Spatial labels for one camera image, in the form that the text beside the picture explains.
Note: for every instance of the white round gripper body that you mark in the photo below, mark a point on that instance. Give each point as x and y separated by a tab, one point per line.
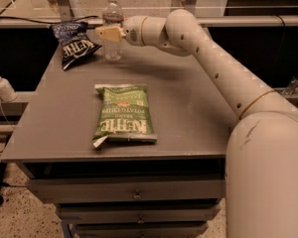
133	31

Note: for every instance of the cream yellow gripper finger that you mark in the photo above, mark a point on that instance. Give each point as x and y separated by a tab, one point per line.
113	33

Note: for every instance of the clear plastic water bottle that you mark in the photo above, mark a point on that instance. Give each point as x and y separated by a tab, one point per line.
112	14

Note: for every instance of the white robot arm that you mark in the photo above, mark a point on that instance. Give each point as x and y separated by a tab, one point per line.
261	160

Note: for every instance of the blue Kettle chip bag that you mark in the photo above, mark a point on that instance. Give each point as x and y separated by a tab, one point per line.
74	40

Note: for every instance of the green Kettle chip bag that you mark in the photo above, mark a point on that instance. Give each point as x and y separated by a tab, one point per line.
124	114

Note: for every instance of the white pump dispenser bottle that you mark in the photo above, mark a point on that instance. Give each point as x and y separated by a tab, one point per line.
7	92

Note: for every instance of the top grey drawer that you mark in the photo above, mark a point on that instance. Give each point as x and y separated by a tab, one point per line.
86	190

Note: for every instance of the grey drawer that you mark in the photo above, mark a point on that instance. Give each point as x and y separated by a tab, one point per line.
86	190
147	230
138	214

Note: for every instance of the grey drawer cabinet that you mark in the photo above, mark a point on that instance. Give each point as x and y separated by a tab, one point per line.
192	121

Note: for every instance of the middle grey drawer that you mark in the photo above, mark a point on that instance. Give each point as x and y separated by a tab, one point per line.
138	214

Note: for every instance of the bottom grey drawer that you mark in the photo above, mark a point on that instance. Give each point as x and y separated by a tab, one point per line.
147	230

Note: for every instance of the metal frame post left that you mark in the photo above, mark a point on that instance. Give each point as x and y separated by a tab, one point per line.
69	9

